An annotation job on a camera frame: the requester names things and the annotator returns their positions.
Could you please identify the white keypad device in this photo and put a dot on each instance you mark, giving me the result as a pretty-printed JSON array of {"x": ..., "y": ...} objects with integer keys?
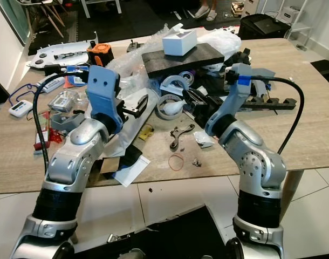
[{"x": 55, "y": 84}]

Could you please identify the black metal bracket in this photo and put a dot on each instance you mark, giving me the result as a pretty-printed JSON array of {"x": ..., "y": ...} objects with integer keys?
[{"x": 178, "y": 137}]

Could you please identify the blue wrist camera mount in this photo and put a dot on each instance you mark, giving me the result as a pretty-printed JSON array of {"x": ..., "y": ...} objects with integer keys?
[
  {"x": 232, "y": 97},
  {"x": 102, "y": 89}
]

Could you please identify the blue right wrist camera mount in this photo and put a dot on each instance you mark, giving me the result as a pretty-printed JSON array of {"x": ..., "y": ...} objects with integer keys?
[{"x": 232, "y": 97}]

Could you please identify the red snack packet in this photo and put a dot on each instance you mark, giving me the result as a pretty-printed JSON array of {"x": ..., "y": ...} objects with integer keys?
[{"x": 42, "y": 132}]

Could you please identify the small metal screws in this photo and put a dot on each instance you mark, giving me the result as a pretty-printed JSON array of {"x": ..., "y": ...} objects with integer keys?
[{"x": 197, "y": 161}]

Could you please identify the grey printed plastic part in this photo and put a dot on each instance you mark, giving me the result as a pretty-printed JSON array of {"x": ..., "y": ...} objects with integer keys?
[{"x": 64, "y": 123}]

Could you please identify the black hard case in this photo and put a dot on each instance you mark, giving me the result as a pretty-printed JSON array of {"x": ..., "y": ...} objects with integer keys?
[{"x": 264, "y": 26}]

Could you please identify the grey tape roll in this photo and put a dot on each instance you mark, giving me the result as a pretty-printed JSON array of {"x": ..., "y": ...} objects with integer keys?
[{"x": 160, "y": 110}]

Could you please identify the small black joystick part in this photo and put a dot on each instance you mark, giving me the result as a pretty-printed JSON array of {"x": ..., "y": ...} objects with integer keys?
[{"x": 135, "y": 46}]

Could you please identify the clear plastic bag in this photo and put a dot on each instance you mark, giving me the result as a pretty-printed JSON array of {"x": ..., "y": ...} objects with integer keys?
[{"x": 221, "y": 40}]

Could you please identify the person's feet in sandals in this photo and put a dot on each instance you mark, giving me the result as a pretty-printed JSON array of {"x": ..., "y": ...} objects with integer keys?
[{"x": 202, "y": 12}]

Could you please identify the white light bulb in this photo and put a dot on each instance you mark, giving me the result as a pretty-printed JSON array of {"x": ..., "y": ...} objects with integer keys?
[{"x": 172, "y": 107}]

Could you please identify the black chair seat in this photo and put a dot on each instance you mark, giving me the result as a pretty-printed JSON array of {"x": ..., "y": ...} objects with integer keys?
[{"x": 325, "y": 71}]

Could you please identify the white cardboard box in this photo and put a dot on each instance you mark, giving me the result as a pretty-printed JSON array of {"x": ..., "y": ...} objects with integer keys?
[{"x": 179, "y": 43}]

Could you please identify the small grey display device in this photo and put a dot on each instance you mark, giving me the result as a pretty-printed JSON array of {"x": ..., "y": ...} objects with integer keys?
[{"x": 61, "y": 101}]

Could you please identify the orange and black battery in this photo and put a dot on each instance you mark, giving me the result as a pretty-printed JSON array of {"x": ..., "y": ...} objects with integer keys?
[{"x": 101, "y": 54}]

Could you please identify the white flat plastic panel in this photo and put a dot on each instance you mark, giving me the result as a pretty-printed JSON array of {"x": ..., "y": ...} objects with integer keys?
[{"x": 56, "y": 56}]

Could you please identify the red rubber band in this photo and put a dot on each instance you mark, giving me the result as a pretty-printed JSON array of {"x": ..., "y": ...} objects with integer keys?
[{"x": 169, "y": 162}]

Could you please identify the white paper sheet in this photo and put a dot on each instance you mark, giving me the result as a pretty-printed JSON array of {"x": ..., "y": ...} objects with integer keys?
[{"x": 135, "y": 170}]

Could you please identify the blue card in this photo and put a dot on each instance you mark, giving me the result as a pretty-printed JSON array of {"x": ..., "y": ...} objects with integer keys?
[{"x": 76, "y": 76}]

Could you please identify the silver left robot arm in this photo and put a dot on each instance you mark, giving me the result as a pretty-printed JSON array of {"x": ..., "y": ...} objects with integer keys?
[{"x": 73, "y": 156}]

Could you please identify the wooden legged chair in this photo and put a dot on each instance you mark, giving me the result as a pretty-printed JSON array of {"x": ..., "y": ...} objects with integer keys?
[{"x": 38, "y": 16}]

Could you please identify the small yellow packet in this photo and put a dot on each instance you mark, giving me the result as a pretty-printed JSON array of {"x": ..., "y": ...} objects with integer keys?
[{"x": 146, "y": 133}]

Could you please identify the crumpled white paper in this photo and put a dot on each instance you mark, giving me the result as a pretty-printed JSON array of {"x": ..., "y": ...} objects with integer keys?
[{"x": 203, "y": 139}]

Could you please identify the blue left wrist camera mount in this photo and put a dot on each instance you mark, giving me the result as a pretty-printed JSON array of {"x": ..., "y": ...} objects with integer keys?
[{"x": 102, "y": 89}]

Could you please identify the black notched rail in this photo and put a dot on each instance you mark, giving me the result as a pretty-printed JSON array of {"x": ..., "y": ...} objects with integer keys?
[{"x": 275, "y": 103}]

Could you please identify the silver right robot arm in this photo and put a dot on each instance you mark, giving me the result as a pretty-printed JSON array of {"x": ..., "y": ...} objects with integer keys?
[{"x": 256, "y": 162}]

